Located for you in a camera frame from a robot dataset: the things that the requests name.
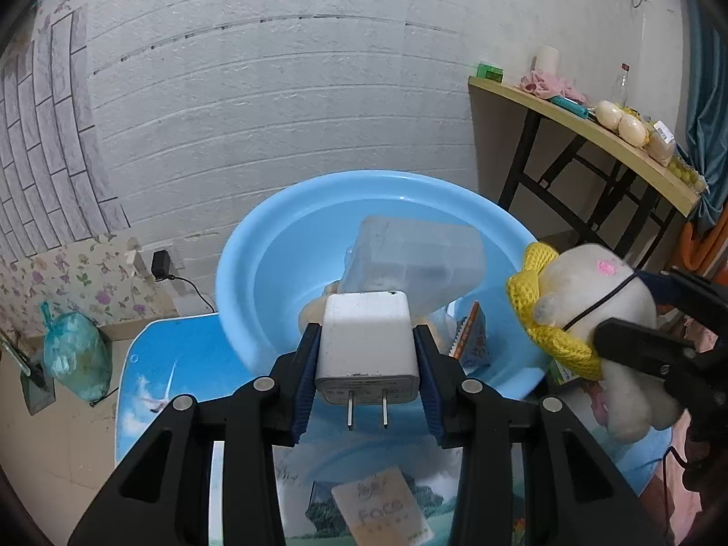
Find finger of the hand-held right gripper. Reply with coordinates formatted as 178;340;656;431
634;266;728;320
593;317;700;381

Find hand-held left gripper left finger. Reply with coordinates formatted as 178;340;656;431
67;321;324;546

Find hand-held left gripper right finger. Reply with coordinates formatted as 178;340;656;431
412;323;662;546

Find orange snack packet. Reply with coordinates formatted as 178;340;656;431
448;300;493;372

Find white plush toy yellow hood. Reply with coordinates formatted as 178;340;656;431
506;242;684;445

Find white charger adapter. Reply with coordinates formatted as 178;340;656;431
314;291;422;432

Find clear plastic box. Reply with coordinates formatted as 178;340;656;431
339;215;488;320

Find blue plastic basin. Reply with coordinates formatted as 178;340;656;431
215;169;556;403

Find orange tube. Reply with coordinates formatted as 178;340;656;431
678;221;724;269

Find bag of yellow fruit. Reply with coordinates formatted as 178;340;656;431
667;153;710;192

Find white tissue pack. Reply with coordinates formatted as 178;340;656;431
331;465;437;546

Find clear packet beige food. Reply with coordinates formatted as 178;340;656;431
647;120;679;164

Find bagged pale bun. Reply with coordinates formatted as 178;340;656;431
594;100;627;130
617;113;650;147

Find blue curtain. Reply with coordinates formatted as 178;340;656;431
681;0;728;231

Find clear glass bottle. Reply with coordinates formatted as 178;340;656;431
611;63;634;107

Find teal plastic item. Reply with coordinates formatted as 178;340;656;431
548;95;588;118

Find green plastic bag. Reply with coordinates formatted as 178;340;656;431
39;301;113;403

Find pink cloth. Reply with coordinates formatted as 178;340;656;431
518;71;588;103

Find wooden table black legs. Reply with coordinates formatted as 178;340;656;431
467;74;704;265

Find toilet paper roll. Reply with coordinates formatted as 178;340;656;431
536;44;562;76

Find dustpan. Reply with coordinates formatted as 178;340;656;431
0;329;56;417

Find black wall charger with cable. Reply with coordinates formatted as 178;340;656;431
150;249;218;315

